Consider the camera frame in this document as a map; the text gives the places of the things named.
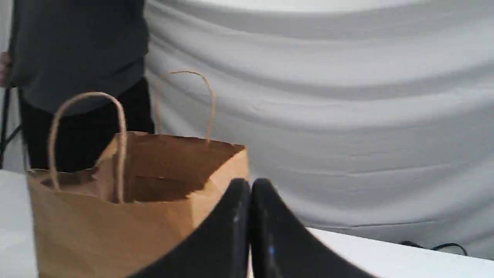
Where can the brown paper bag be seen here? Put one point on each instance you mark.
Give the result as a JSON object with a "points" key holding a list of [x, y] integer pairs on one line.
{"points": [[145, 194]]}

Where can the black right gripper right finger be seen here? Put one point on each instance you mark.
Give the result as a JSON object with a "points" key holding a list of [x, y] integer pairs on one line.
{"points": [[282, 247]]}

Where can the person in dark clothes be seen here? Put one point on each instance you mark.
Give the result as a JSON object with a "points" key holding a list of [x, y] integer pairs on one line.
{"points": [[62, 48]]}

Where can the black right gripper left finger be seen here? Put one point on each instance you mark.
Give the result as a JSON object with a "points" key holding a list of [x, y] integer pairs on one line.
{"points": [[217, 248]]}

